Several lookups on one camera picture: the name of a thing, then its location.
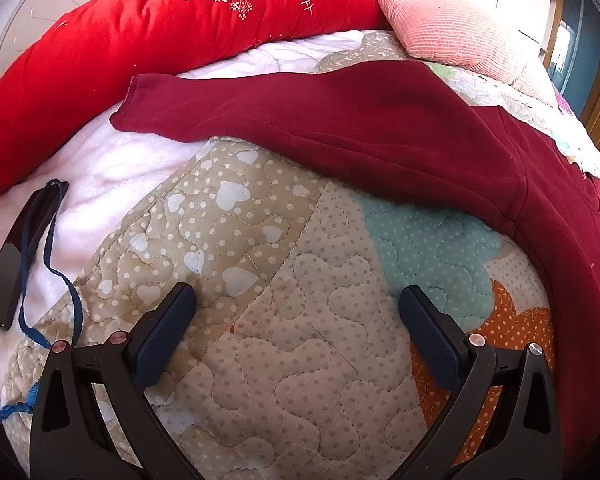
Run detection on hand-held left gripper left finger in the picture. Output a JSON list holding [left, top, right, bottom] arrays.
[[30, 282, 206, 480]]

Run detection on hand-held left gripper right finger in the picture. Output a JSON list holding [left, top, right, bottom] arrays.
[[395, 285, 565, 480]]

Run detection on dark red sweater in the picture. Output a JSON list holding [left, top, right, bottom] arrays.
[[109, 60, 600, 466]]

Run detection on patchwork heart quilt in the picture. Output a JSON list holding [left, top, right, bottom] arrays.
[[0, 30, 600, 480]]

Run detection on black phone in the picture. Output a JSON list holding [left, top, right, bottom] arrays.
[[0, 182, 63, 331]]

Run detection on white fleece blanket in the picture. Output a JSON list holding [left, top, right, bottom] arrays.
[[0, 30, 371, 461]]

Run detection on red floral comforter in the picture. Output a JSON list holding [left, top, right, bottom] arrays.
[[0, 0, 396, 203]]

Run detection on pink ribbed pillow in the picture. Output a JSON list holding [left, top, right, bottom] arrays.
[[362, 0, 556, 106]]

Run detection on white headboard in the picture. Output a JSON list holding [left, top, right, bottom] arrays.
[[0, 0, 131, 86]]

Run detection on blue lanyard strap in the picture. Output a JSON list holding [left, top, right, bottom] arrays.
[[0, 179, 84, 423]]

